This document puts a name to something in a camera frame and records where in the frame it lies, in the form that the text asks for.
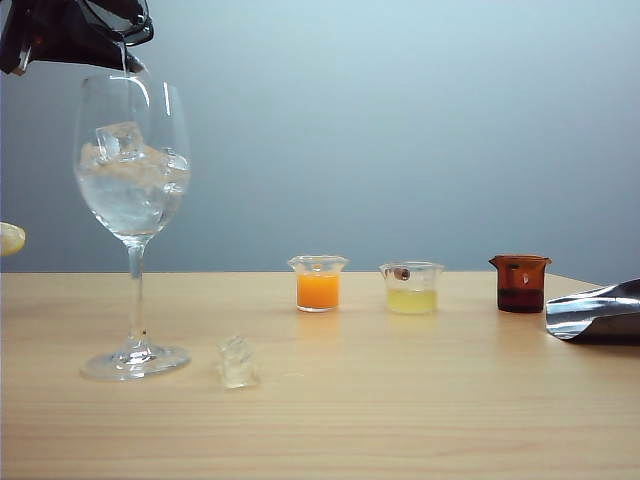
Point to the smoky grey measuring cup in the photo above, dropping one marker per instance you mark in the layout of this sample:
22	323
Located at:
127	22

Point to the amber brown measuring cup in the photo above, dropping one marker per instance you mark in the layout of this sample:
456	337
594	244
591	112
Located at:
520	295

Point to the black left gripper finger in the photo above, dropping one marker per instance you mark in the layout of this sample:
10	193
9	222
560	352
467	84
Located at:
90	52

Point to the measuring cup with orange juice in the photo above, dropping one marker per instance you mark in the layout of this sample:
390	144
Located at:
318	292

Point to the large clear ice cube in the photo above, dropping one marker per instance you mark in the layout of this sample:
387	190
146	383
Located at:
120	140

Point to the yellow lemon slice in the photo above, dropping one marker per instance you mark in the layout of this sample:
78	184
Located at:
10	239

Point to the small clear ice cube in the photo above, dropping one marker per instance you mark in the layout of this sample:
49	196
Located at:
176	167

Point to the measuring cup with yellow juice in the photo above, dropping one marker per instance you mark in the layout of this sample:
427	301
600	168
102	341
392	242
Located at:
412	300

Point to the melting clear ice chunk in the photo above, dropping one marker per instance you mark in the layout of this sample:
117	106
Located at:
236	365

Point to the shiny metal ice scoop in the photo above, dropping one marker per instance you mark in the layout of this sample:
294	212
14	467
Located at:
595	317

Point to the clear stemmed wine glass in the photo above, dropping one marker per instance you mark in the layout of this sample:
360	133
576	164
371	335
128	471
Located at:
135	305

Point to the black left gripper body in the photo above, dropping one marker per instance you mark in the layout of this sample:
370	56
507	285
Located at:
45	25

